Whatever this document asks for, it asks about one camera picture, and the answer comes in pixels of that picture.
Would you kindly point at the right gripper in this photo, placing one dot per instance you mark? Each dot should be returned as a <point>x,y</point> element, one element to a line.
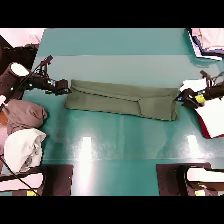
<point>190,97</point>

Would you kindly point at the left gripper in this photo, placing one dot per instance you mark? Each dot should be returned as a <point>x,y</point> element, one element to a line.
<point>60,86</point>

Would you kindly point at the olive green garment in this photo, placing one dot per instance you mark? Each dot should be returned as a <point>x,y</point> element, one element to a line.
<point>120,100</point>

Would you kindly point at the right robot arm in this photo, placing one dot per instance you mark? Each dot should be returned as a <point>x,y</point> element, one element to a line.
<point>215,90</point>

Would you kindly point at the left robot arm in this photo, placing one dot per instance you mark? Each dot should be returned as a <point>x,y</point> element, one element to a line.
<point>13,83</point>

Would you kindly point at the red garment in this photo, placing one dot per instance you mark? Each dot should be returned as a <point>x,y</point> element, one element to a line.
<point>204,130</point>

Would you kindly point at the brown garment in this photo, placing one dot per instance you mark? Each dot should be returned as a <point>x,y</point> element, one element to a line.
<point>25,115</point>

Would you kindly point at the pale pink folded garment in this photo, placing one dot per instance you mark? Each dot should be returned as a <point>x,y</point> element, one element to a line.
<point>211,38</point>

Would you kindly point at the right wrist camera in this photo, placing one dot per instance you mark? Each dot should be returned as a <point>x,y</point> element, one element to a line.
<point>206,78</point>

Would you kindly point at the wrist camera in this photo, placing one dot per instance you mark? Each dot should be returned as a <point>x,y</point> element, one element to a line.
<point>42,66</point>
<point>206,78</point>

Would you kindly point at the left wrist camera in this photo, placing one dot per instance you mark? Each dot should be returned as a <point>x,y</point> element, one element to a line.
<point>42,66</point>

